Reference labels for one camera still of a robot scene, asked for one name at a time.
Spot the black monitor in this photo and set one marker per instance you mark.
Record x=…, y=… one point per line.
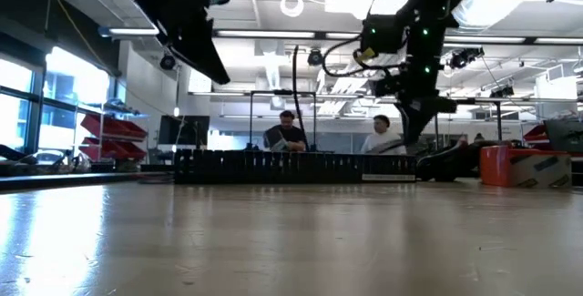
x=182, y=129

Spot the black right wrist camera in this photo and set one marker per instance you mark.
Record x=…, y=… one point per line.
x=382, y=34

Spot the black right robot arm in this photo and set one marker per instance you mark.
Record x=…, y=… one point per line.
x=428, y=13

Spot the hanging tube light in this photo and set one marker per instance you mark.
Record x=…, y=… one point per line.
x=132, y=32

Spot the red bin shelf by window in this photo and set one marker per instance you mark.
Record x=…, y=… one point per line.
x=114, y=127

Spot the red storage bin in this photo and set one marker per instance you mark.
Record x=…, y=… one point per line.
x=535, y=134

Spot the black crate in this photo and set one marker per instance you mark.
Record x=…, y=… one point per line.
x=565, y=135

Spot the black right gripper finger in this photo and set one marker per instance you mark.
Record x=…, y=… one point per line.
x=415, y=125

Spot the ceiling strip light row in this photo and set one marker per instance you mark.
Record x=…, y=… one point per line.
x=501, y=39
x=264, y=34

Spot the black background station frame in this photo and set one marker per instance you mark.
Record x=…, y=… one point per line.
x=282, y=92

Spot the black ceiling camera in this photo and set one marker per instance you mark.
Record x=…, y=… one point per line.
x=167, y=62
x=315, y=58

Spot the black aluminium frame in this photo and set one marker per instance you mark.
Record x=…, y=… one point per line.
x=68, y=180

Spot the grey and black work glove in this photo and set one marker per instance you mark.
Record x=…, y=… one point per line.
x=448, y=161

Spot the person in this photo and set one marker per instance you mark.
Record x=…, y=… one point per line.
x=291, y=134
x=378, y=141

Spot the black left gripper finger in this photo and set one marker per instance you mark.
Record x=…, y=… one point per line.
x=205, y=54

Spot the black zip tie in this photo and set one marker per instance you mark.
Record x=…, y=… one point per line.
x=296, y=95

